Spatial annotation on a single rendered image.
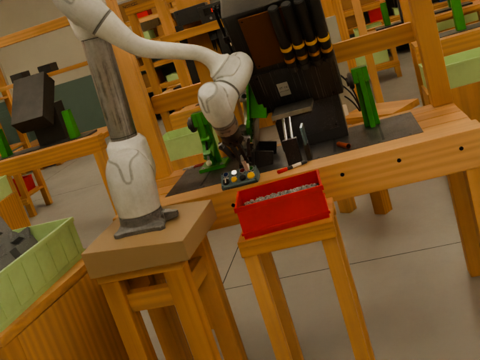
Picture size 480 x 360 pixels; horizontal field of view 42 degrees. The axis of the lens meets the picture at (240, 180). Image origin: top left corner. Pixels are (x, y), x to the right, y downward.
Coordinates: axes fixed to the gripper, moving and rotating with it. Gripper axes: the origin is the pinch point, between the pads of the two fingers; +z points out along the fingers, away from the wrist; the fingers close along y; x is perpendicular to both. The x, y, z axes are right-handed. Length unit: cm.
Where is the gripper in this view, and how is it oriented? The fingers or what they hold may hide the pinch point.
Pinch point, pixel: (244, 163)
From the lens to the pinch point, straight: 242.3
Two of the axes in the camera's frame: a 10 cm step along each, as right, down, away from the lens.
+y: 9.5, -2.4, -2.1
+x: -0.6, -7.8, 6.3
